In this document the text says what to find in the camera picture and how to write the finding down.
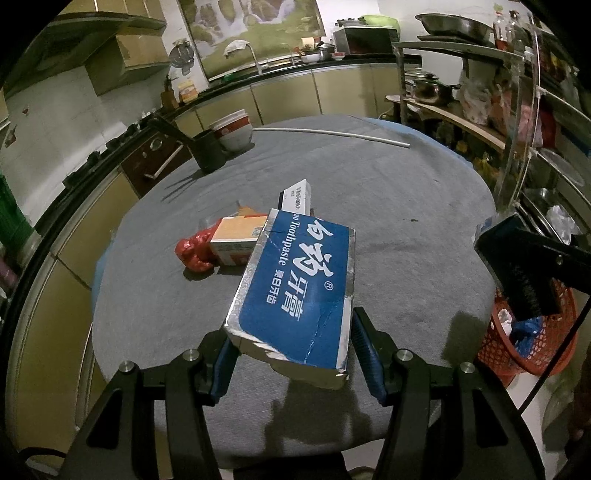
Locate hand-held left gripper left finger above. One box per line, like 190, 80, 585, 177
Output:
67, 330, 241, 480

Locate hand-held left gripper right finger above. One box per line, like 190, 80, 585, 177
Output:
351, 305, 548, 480

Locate red plastic basket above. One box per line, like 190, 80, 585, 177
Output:
478, 277, 580, 377

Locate blue toothpaste box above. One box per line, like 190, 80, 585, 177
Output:
222, 208, 357, 391

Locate orange and white medicine box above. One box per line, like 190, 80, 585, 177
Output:
209, 216, 269, 267

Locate steel tray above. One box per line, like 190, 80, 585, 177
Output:
522, 187, 587, 245

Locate crumpled white plastic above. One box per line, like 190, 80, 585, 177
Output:
547, 205, 580, 236

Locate blue plastic bag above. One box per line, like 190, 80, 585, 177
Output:
510, 318, 550, 356

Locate steel plate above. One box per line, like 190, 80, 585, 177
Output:
538, 148, 591, 185

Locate crumpled red plastic wrapper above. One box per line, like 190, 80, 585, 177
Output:
174, 219, 223, 273

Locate red plastic bag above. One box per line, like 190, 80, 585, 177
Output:
489, 90, 518, 134

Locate wooden shelf board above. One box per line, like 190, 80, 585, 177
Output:
385, 95, 509, 151

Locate grey table cloth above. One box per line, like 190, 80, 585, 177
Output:
92, 114, 497, 462

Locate white plastic bag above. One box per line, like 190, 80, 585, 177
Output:
457, 69, 492, 124

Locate small black and white box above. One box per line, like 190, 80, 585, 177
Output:
277, 179, 315, 217

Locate steel pot with lid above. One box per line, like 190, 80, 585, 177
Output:
406, 69, 462, 104

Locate metal shelf rack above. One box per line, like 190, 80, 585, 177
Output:
392, 14, 591, 259

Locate clear bottle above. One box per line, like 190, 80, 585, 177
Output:
508, 11, 527, 51
493, 9, 509, 49

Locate plain white bowl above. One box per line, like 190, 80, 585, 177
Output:
217, 124, 254, 152

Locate long white tube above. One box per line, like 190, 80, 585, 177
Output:
252, 128, 411, 149

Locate large steel basin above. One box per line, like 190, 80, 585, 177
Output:
414, 13, 495, 40

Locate green crate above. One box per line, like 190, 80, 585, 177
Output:
0, 173, 33, 259

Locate steel countertop box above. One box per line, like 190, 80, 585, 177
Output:
333, 25, 400, 55

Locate metal faucet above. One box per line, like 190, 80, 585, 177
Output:
240, 44, 265, 75

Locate hanging metal strainer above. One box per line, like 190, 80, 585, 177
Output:
168, 41, 194, 75

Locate dark range hood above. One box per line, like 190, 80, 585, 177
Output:
2, 13, 168, 88

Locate black cable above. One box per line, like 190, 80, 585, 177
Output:
517, 305, 591, 412

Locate black pot with handle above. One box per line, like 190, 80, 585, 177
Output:
148, 115, 227, 172

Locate dark drawer with handle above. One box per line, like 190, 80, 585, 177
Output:
121, 129, 195, 197

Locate beige wall cabinet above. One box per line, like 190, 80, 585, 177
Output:
85, 0, 171, 95

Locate waterfall wall poster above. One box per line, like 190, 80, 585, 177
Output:
178, 0, 326, 79

